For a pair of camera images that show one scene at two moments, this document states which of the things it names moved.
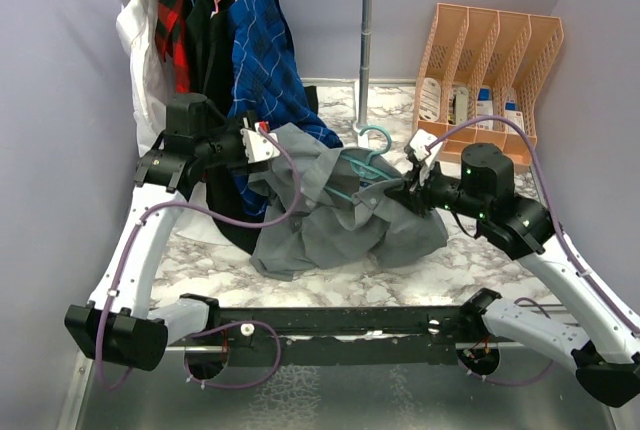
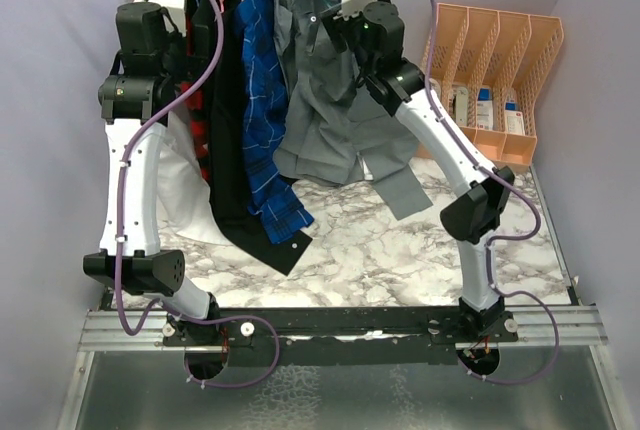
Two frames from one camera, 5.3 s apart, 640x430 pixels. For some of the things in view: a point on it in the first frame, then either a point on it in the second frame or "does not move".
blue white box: [485, 107] does not move
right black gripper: [412, 190] -> [337, 27]
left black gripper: [235, 125] -> [192, 65]
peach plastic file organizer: [483, 64] does not move
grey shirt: [352, 211] -> [331, 127]
